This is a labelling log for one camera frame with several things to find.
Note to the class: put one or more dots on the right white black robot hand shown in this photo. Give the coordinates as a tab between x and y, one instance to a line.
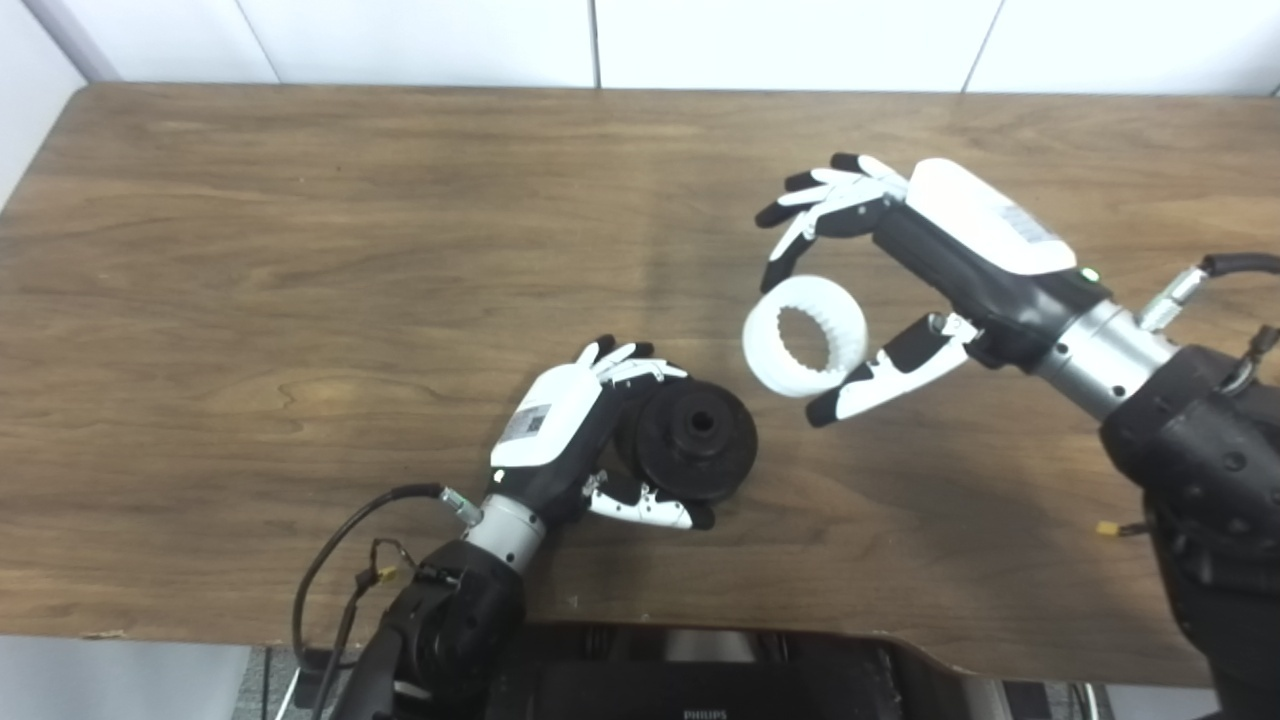
980	230

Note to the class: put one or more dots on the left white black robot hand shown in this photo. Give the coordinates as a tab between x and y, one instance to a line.
545	420

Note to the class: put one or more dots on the round black plastic part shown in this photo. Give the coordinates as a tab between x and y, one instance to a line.
725	455

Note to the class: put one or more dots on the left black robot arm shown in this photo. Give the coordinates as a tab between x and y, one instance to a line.
450	620

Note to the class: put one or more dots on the black Philips monitor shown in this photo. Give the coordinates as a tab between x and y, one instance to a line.
700	680

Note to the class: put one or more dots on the grey wall corner post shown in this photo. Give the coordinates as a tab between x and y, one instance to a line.
65	35

